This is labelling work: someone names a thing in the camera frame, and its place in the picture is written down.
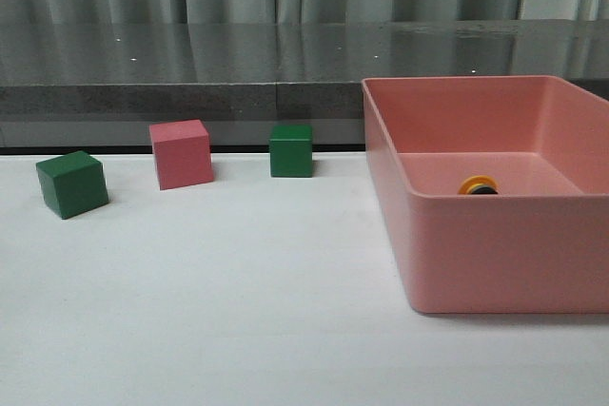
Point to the right green cube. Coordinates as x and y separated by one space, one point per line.
290 149

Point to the left green cube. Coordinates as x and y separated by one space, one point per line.
72 184

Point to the yellow push button switch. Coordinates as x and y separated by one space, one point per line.
479 185

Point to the dark glossy counter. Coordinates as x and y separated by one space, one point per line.
100 87

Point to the pink cube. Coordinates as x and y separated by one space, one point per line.
181 154

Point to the green cube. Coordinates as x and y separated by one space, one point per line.
290 149
72 184

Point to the pink plastic bin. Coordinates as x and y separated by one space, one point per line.
541 244

